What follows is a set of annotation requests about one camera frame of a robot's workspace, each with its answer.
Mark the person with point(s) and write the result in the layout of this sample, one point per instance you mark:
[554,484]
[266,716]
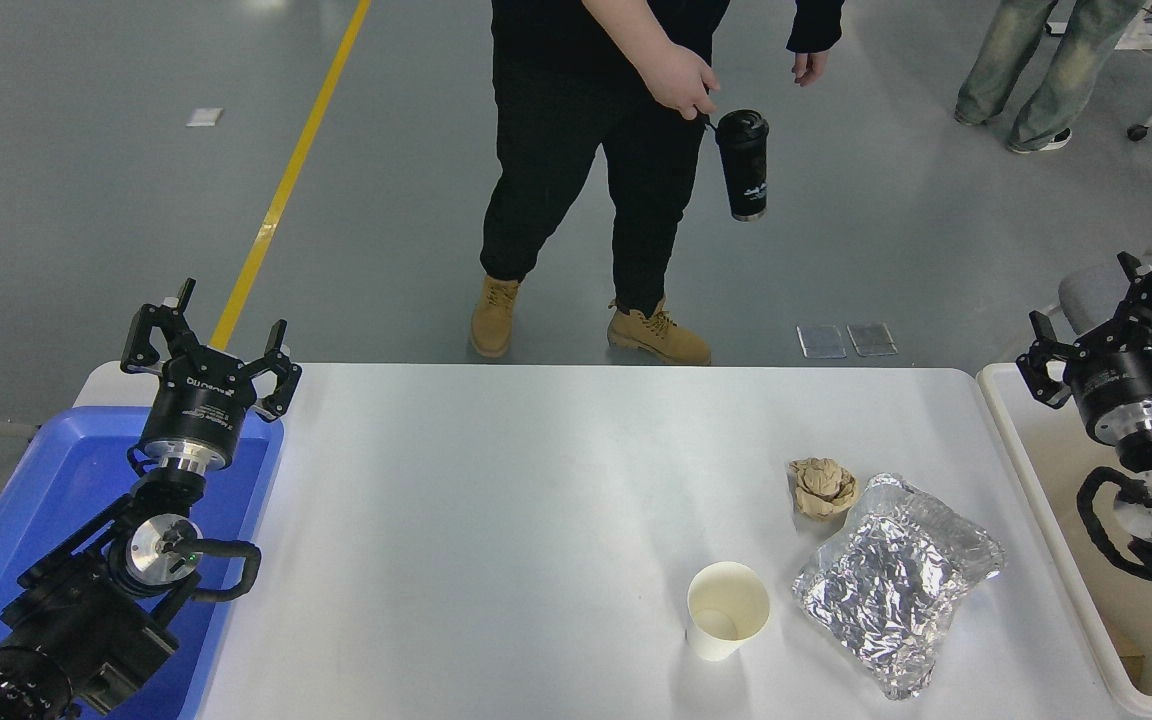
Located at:
[1066,70]
[556,130]

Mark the black travel tumbler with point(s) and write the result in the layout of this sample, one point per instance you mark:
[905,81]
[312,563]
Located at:
[744,165]

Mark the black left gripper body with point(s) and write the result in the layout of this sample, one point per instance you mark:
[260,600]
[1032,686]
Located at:
[198,415]

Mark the large pale plastic bin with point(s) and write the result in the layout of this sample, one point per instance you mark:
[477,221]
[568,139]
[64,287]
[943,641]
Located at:
[1056,470]

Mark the person's right forearm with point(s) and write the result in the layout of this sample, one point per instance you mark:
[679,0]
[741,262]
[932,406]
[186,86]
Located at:
[626,25]

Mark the crumpled tan paper ball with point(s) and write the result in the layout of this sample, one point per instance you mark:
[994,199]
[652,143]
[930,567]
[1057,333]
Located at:
[822,487]

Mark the white paper cup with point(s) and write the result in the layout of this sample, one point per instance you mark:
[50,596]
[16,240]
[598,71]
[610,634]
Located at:
[726,610]

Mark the person's right hand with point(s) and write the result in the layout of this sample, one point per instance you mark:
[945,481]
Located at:
[681,80]

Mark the yellow floor tape line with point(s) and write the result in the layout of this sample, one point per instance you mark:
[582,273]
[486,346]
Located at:
[286,180]

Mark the blue plastic tray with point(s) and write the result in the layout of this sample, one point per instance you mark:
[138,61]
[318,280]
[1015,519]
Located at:
[66,480]

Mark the crumpled silver foil tray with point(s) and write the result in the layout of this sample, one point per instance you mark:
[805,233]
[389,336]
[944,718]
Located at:
[886,580]

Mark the person's left hand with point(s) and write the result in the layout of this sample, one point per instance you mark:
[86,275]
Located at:
[811,67]

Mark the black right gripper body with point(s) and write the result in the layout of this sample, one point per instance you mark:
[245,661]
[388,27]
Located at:
[1126,385]

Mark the silver floor plate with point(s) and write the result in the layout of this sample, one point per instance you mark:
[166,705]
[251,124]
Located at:
[872,339]
[822,341]

